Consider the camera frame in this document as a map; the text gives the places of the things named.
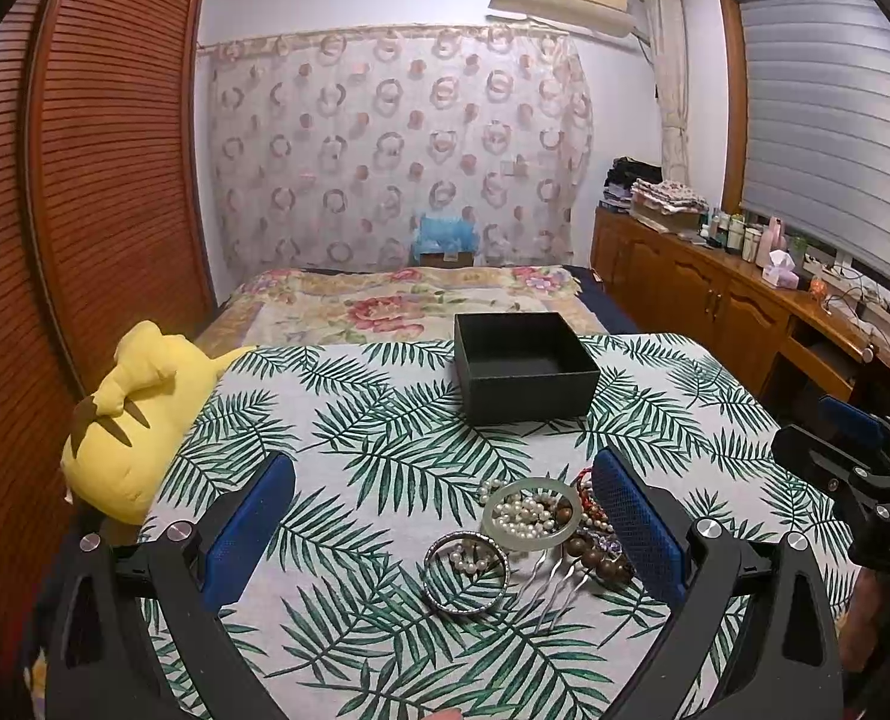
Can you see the long wooden sideboard cabinet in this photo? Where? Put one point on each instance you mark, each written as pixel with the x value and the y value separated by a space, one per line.
pixel 781 345

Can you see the pale green jade bangle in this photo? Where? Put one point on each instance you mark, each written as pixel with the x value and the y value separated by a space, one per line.
pixel 530 514

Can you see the cosmetic jars group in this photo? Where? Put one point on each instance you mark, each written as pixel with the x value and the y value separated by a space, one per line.
pixel 734 234

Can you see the pink bottle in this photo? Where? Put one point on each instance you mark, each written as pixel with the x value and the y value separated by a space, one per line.
pixel 771 238

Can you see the palm leaf print tablecloth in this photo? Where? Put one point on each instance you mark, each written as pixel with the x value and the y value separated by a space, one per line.
pixel 334 622

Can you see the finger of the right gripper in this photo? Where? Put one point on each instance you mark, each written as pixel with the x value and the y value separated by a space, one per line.
pixel 850 415
pixel 827 460

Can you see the silver rhinestone bangle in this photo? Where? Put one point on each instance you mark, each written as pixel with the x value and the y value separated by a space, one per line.
pixel 465 574

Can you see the cream side curtain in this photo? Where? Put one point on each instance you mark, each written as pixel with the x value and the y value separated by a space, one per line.
pixel 670 61

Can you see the pink tissue box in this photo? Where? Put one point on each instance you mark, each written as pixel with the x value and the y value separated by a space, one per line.
pixel 779 270

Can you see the stack of folded clothes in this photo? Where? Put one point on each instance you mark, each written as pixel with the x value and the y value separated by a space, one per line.
pixel 638 189

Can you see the yellow plush toy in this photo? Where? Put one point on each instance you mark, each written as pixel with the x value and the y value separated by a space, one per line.
pixel 125 435

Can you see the silver hair comb purple flowers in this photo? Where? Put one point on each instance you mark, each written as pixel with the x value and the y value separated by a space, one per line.
pixel 589 560

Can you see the grey zebra window blind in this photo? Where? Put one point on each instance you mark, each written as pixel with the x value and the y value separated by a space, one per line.
pixel 818 121

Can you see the brown louvered wardrobe door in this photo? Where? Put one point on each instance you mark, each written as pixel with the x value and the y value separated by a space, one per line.
pixel 99 228

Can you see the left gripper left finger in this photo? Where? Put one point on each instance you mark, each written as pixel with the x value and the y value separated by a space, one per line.
pixel 101 662

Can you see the floral bedspread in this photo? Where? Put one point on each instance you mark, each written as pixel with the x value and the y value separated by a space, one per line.
pixel 416 303

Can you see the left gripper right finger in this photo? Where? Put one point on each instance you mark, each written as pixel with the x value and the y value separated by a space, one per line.
pixel 784 662

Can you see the pink ring pattern curtain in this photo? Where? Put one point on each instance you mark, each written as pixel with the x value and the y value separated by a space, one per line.
pixel 326 147

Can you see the blue plush item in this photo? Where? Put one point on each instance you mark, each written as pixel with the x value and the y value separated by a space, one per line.
pixel 444 236

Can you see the black open jewelry box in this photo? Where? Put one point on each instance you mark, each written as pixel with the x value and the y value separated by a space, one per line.
pixel 522 367

